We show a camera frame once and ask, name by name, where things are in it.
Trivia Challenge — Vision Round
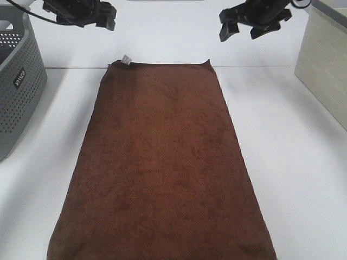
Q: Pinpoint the brown towel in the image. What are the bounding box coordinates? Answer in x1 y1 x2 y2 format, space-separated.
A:
47 61 277 259

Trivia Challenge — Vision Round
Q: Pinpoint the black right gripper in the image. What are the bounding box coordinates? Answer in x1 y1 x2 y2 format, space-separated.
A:
219 0 292 42

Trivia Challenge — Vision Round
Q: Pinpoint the white towel label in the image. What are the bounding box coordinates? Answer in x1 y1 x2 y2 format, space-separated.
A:
121 55 132 66

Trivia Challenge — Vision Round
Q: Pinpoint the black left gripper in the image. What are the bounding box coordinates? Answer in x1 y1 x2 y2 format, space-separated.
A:
43 0 117 30

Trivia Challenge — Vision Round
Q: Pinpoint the grey perforated plastic basket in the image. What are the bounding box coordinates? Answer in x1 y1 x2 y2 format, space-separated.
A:
1 5 47 159

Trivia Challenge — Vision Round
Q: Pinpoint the beige storage box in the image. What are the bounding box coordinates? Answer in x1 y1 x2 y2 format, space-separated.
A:
295 1 346 127

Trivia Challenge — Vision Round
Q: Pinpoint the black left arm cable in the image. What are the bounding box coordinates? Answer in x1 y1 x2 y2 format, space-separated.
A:
7 0 59 24

